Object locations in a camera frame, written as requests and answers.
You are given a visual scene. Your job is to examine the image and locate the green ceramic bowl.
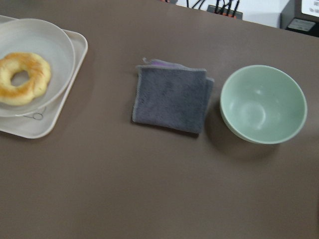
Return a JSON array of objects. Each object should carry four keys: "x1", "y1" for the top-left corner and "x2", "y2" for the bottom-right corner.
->
[{"x1": 220, "y1": 65, "x2": 308, "y2": 144}]

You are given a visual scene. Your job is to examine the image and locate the grey folded cloth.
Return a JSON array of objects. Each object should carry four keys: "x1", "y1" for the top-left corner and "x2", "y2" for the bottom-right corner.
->
[{"x1": 132, "y1": 58, "x2": 214, "y2": 134}]

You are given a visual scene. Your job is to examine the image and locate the yellow ring donut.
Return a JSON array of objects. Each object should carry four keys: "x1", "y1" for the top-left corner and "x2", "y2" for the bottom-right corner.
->
[{"x1": 0, "y1": 52, "x2": 51, "y2": 106}]

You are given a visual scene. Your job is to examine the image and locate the white round plate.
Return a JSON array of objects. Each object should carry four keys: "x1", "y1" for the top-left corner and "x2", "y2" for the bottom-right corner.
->
[{"x1": 0, "y1": 18, "x2": 76, "y2": 117}]

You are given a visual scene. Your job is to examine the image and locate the cream serving tray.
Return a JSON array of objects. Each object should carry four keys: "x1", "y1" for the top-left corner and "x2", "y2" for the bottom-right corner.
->
[{"x1": 0, "y1": 16, "x2": 88, "y2": 139}]

